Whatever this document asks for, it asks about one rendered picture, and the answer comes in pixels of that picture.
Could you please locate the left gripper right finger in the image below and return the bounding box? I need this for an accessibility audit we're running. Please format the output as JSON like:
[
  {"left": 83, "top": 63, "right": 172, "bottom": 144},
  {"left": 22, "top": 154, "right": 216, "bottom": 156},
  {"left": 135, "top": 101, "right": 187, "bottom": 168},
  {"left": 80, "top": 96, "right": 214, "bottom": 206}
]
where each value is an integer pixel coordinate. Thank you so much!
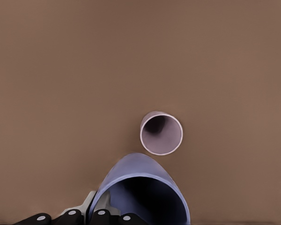
[{"left": 90, "top": 189, "right": 121, "bottom": 225}]

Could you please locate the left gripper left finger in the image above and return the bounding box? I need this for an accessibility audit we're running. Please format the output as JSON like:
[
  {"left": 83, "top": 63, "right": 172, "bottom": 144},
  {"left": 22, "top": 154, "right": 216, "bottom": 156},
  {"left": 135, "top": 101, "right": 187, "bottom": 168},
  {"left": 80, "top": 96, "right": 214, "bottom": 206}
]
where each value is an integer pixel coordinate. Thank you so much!
[{"left": 51, "top": 190, "right": 98, "bottom": 225}]

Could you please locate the purple cup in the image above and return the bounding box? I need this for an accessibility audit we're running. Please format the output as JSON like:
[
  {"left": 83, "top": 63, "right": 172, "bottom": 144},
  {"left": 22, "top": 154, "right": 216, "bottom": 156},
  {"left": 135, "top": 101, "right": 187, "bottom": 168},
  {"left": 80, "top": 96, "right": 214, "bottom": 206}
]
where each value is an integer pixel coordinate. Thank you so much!
[{"left": 88, "top": 152, "right": 192, "bottom": 225}]

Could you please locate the pink cup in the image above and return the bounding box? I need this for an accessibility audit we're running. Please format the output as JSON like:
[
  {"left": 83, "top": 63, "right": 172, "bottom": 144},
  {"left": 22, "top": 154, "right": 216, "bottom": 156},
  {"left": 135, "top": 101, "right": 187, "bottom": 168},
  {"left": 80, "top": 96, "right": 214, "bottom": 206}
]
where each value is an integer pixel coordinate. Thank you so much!
[{"left": 140, "top": 111, "right": 184, "bottom": 156}]

